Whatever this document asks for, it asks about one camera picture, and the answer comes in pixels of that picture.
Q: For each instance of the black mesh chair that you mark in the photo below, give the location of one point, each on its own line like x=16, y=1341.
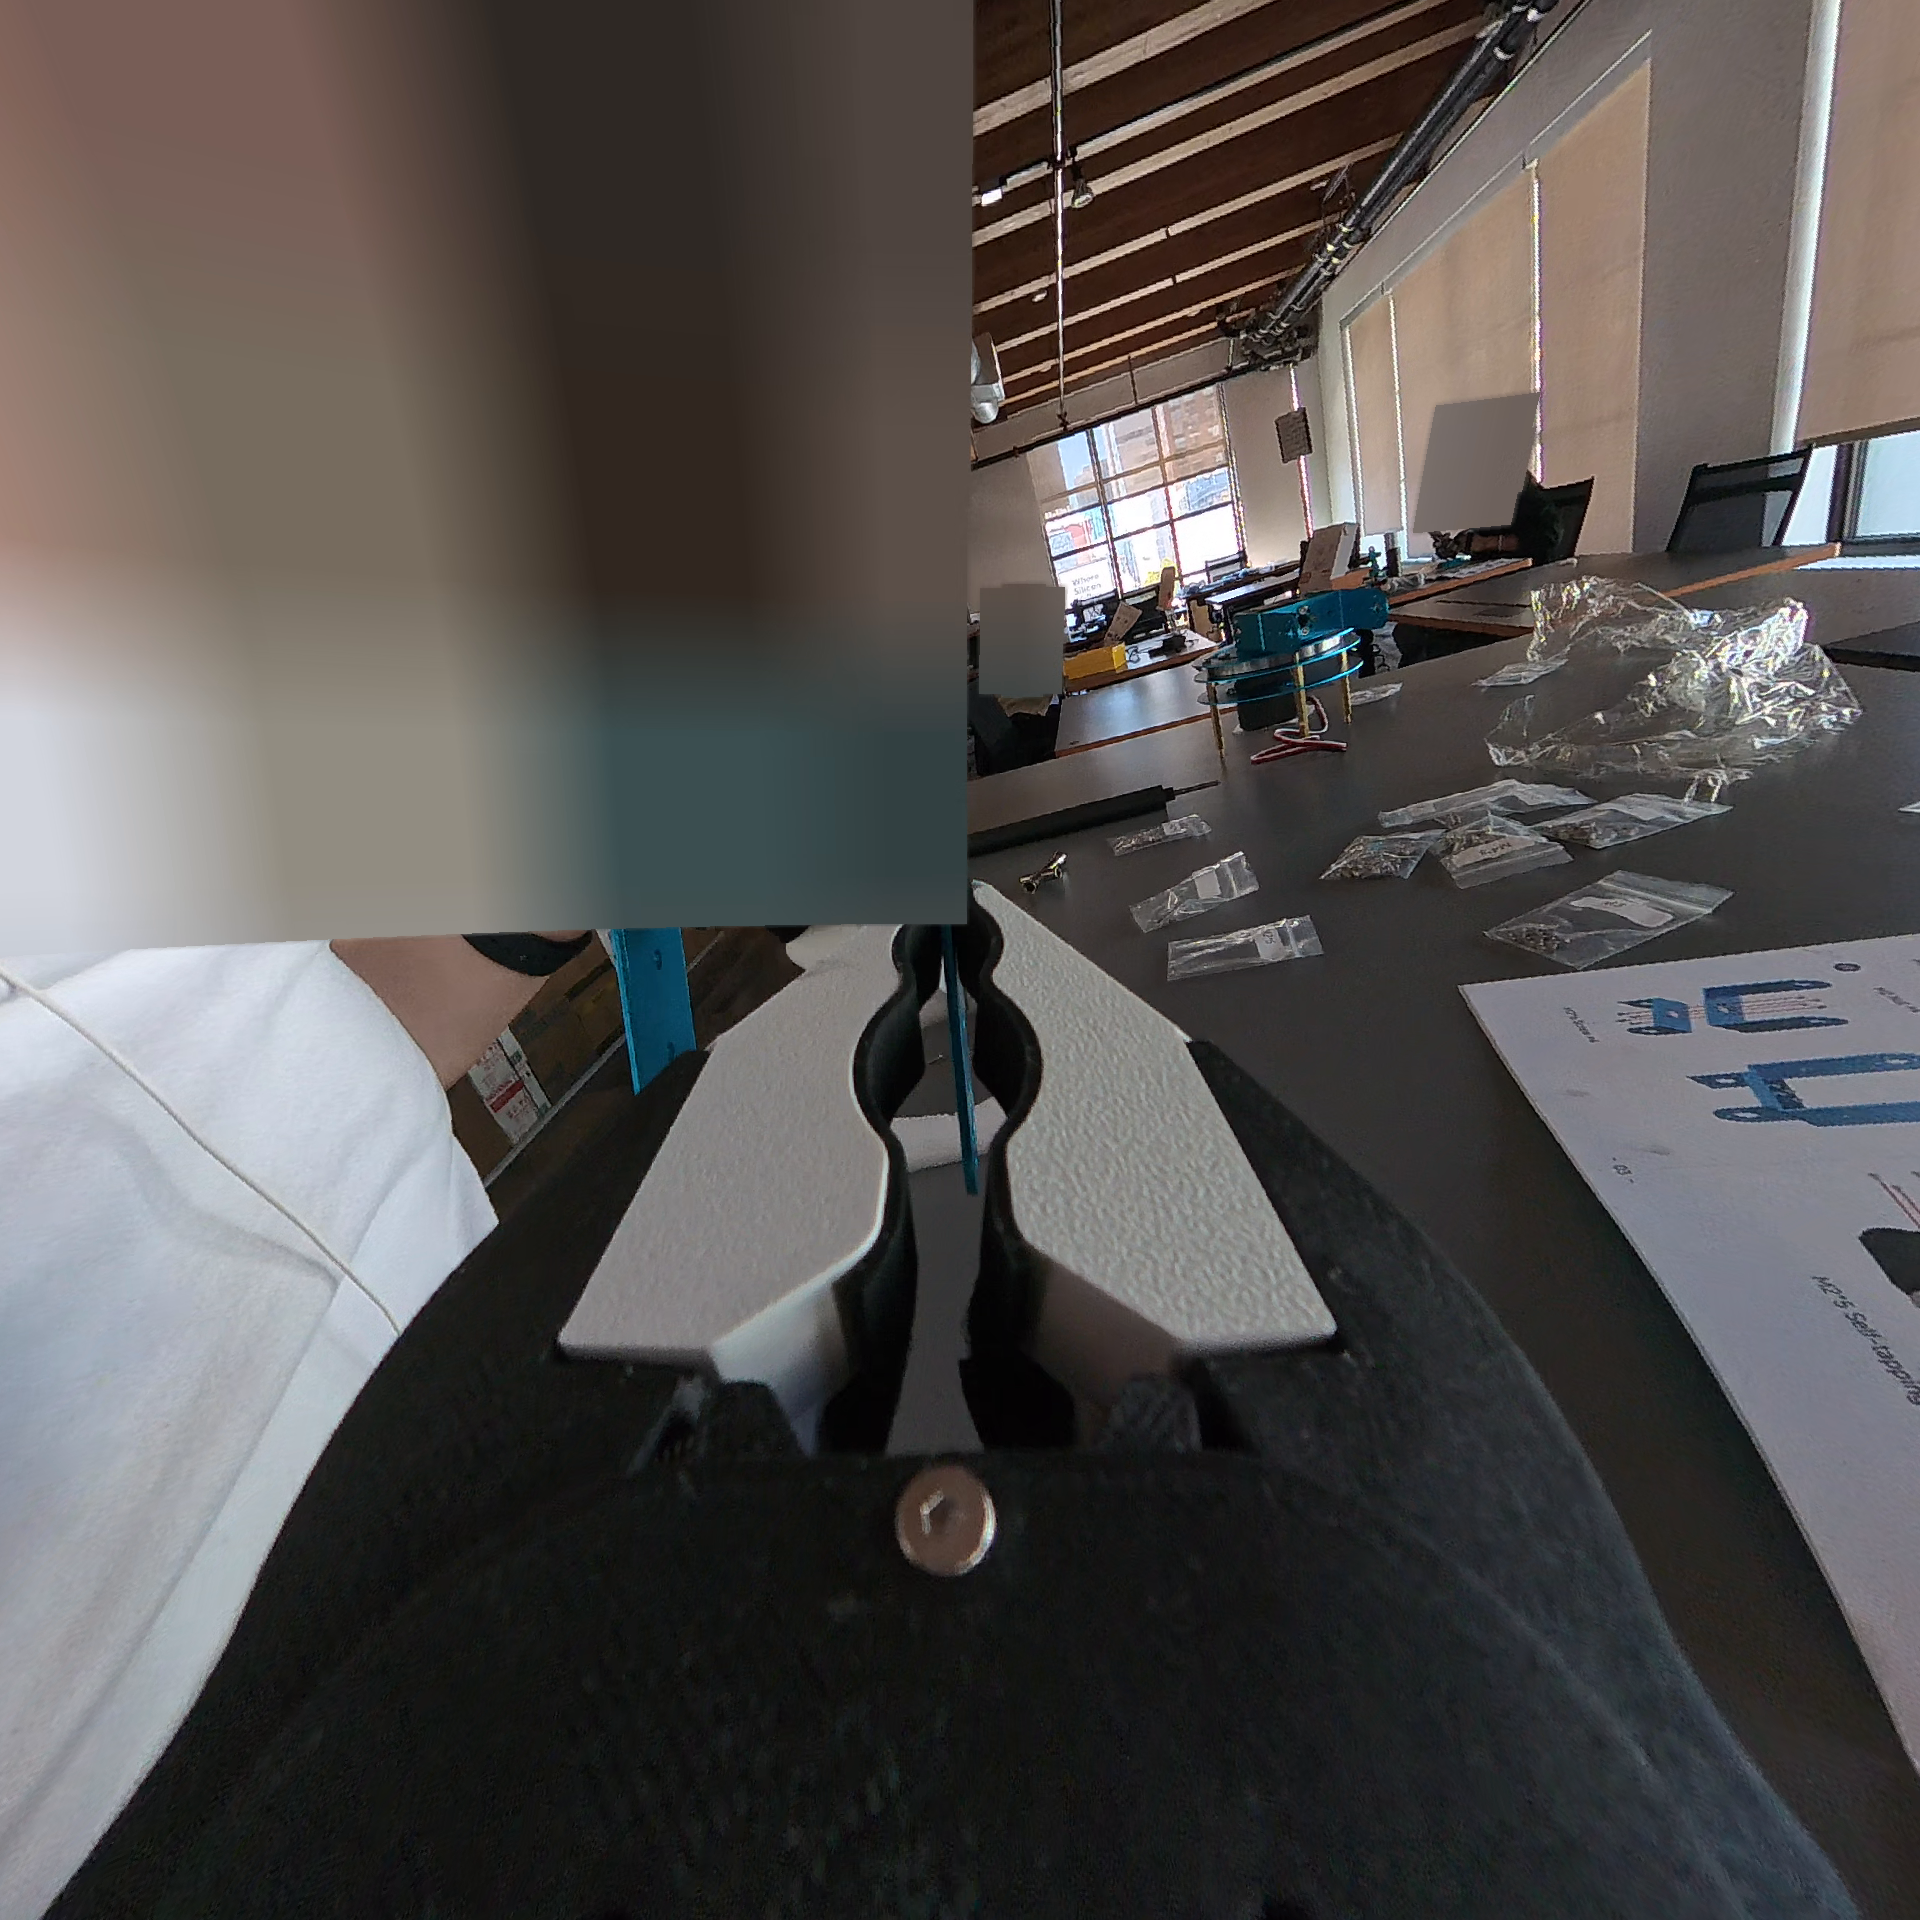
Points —
x=1553, y=518
x=1740, y=503

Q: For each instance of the blue robot arm base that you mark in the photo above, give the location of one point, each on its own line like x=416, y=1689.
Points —
x=1306, y=616

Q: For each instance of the large grid window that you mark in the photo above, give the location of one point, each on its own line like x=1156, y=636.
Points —
x=1141, y=494

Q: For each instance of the crumpled clear plastic wrap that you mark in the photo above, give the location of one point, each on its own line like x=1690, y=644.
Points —
x=1681, y=676

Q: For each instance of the dark grey desk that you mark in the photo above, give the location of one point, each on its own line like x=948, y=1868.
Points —
x=1424, y=1050

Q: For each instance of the beige roller blind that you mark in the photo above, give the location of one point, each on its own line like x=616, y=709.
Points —
x=1867, y=225
x=1464, y=300
x=1588, y=300

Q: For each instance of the cardboard box red label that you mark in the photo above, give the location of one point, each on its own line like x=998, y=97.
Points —
x=502, y=1095

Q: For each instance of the group of small screw bags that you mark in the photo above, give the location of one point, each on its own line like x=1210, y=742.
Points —
x=1605, y=914

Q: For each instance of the person's left forearm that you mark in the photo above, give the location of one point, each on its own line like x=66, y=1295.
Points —
x=397, y=997

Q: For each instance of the large blue metal U bracket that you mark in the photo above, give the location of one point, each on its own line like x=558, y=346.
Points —
x=648, y=1005

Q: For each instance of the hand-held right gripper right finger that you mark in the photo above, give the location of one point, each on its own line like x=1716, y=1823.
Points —
x=1154, y=1201

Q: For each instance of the printed instruction manual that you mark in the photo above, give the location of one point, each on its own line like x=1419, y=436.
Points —
x=1724, y=1201

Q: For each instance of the black screwdriver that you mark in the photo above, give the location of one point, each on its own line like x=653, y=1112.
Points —
x=1066, y=812

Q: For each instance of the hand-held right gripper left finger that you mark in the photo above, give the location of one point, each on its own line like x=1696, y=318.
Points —
x=733, y=1201

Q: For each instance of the small silver metal part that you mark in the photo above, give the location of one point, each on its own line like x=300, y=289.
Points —
x=1045, y=870

